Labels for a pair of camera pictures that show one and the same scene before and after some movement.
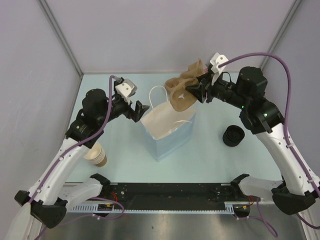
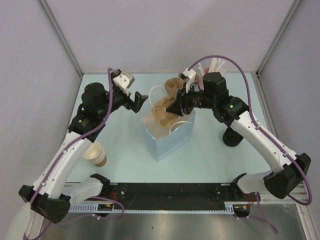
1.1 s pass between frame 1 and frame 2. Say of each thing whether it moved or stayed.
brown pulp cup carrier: moved
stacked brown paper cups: stayed
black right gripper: moved
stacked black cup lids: stayed
